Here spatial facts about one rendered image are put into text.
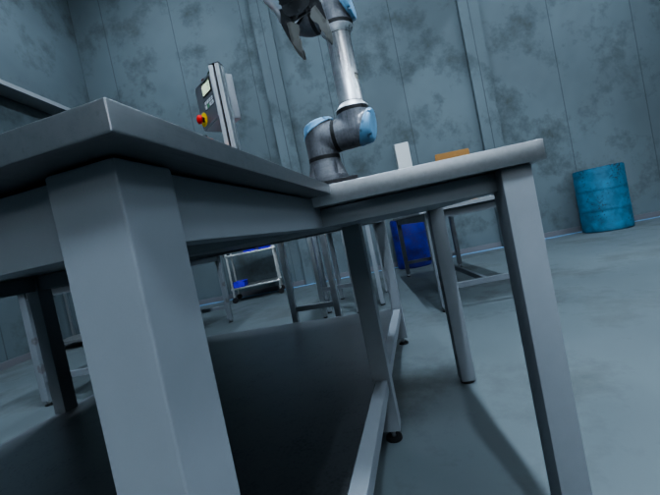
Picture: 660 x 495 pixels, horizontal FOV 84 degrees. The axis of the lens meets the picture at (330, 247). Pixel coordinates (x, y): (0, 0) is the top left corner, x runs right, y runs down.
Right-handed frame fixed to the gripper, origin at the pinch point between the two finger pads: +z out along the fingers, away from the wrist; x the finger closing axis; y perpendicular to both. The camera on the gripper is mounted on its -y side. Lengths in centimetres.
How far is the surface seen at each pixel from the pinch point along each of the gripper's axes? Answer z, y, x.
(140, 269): 12, -86, 5
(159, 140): 5, -82, 1
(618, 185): 313, 429, -243
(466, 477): 114, -43, 6
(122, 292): 12, -87, 7
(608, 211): 340, 415, -220
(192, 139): 6, -78, 1
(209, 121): 0, 49, 60
